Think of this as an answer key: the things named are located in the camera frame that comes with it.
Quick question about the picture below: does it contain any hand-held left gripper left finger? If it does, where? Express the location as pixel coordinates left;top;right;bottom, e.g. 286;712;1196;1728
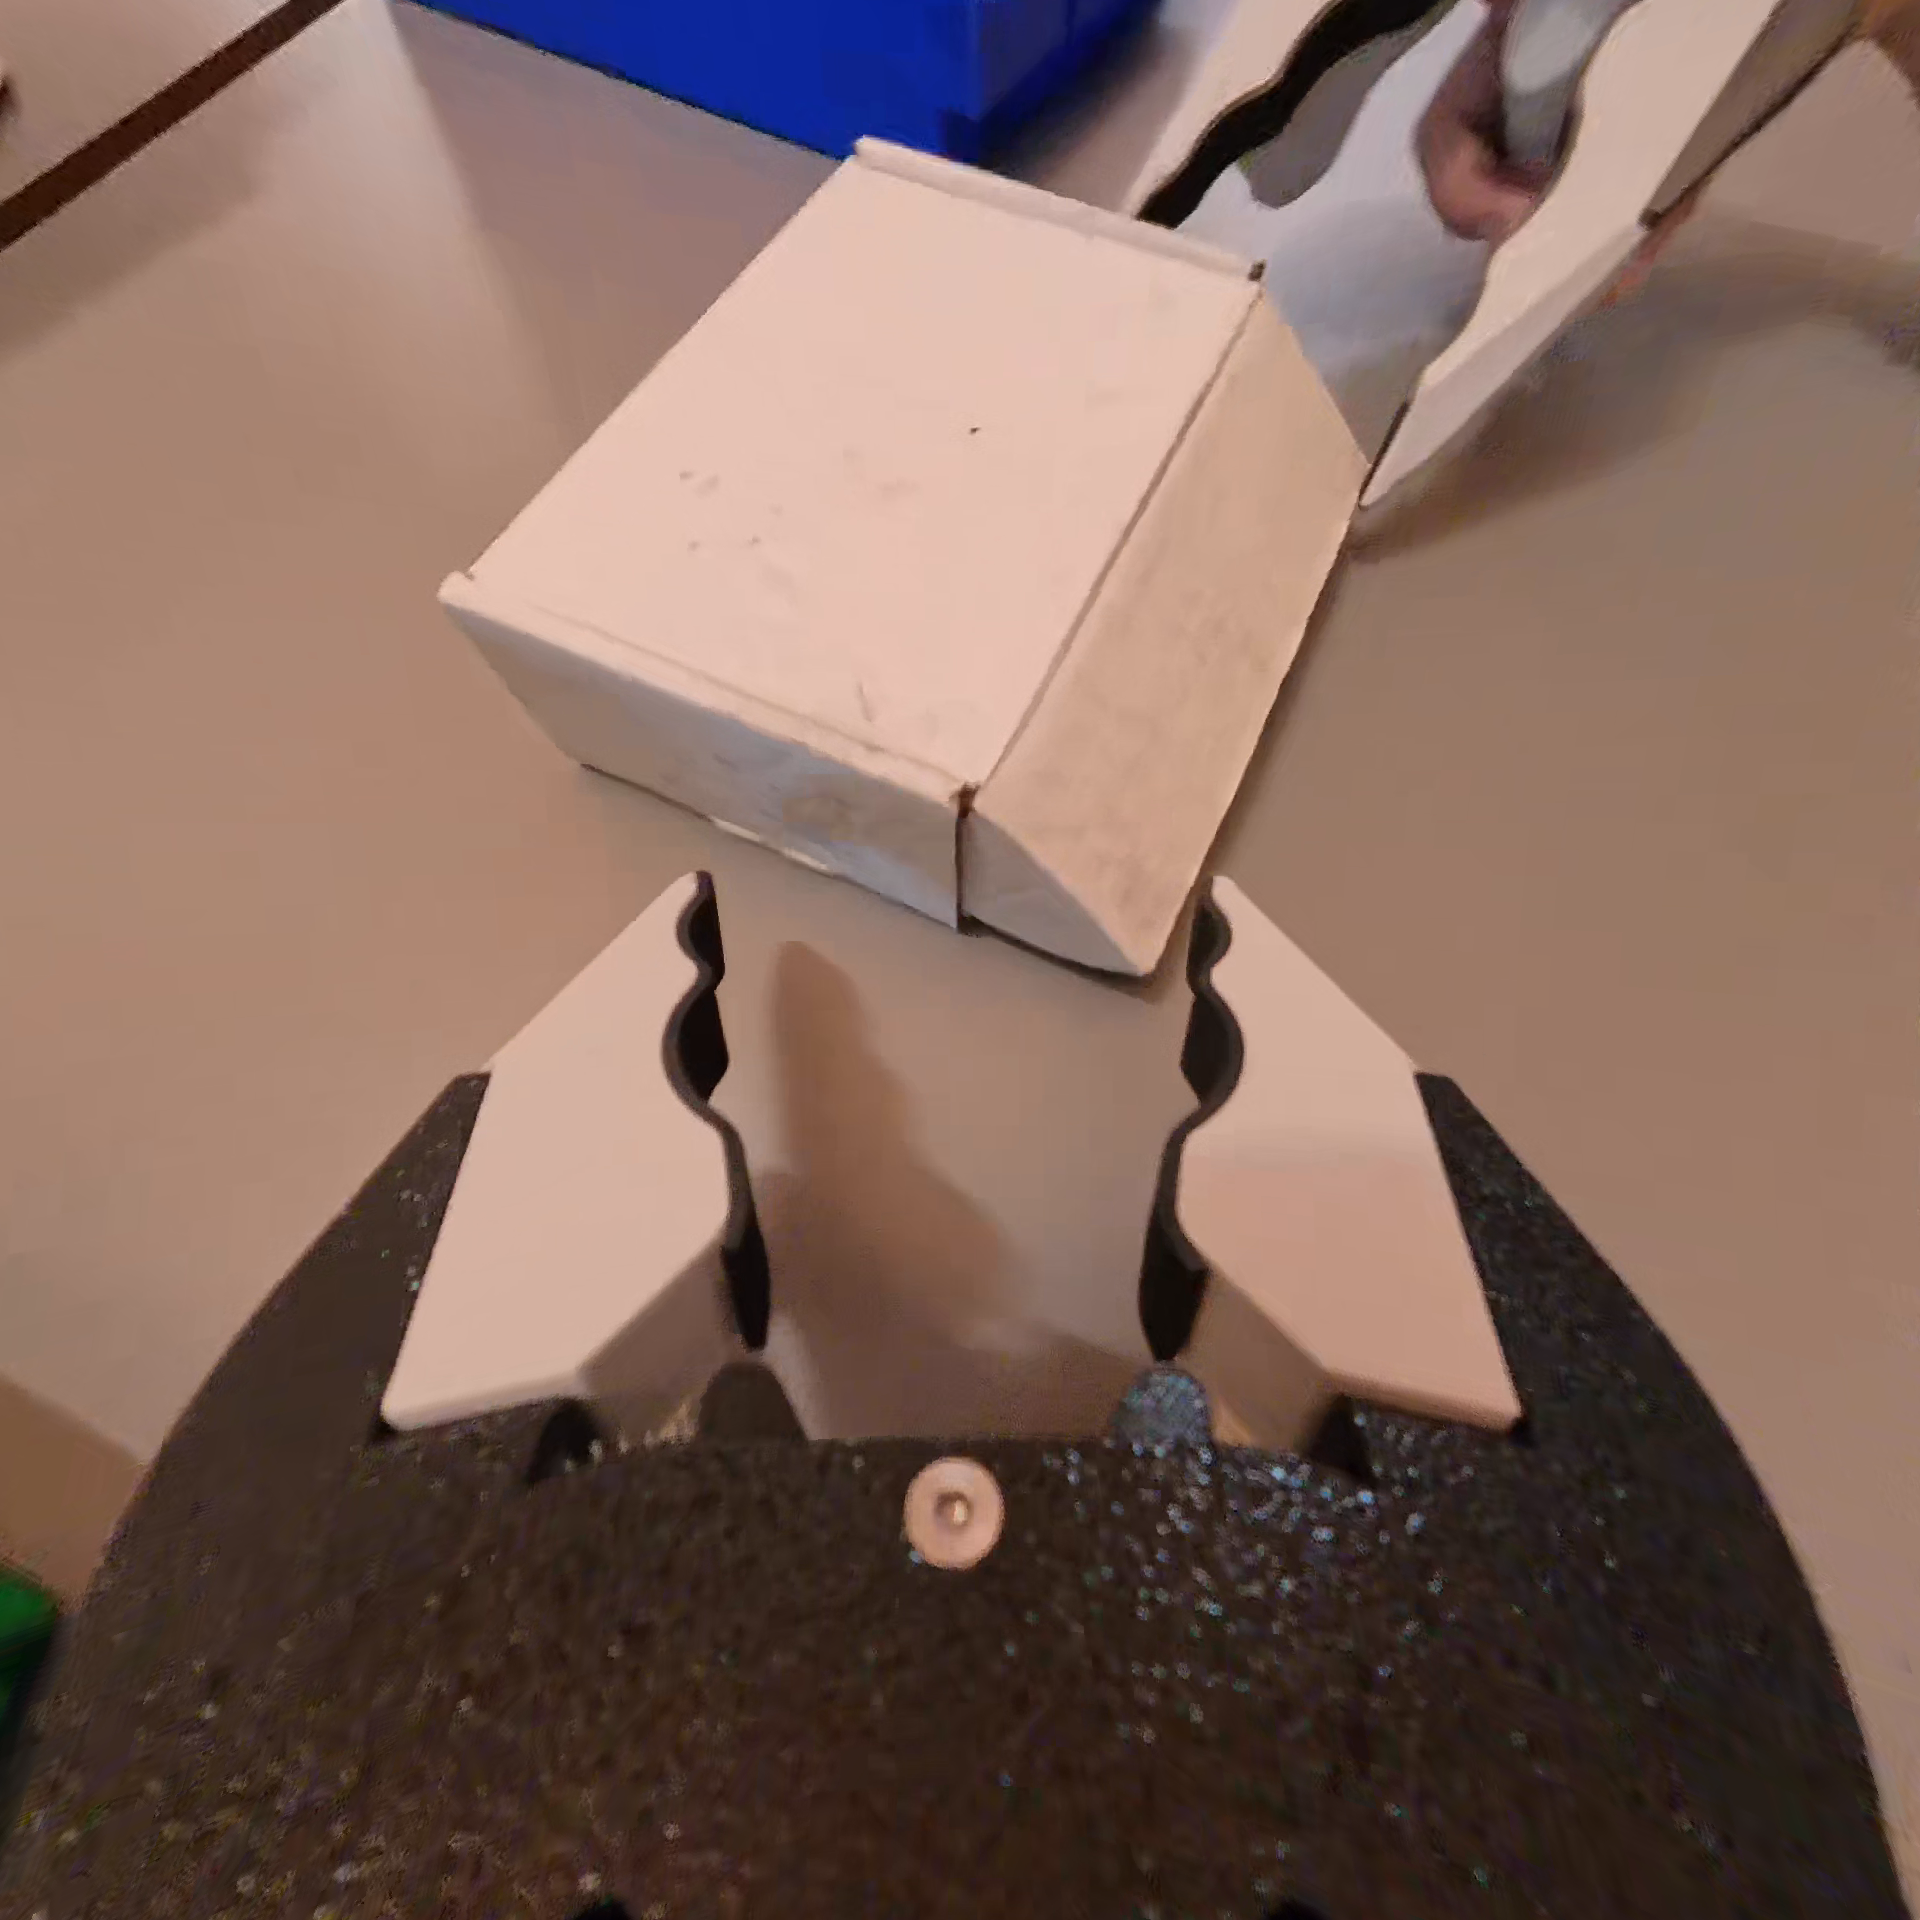
380;873;774;1445

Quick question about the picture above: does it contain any green plastic bin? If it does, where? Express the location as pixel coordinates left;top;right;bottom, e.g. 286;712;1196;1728
0;1559;64;1743

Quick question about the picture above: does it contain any white cardboard mailer box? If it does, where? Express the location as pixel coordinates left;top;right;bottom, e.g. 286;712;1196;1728
438;138;1370;977

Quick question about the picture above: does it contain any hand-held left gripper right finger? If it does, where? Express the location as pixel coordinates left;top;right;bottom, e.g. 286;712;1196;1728
1136;878;1525;1449

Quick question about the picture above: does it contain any blue plastic bin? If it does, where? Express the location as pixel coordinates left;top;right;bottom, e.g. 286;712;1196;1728
404;0;1162;161

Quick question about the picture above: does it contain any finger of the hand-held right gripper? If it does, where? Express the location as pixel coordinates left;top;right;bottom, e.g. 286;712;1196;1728
1131;0;1445;231
1358;0;1866;510

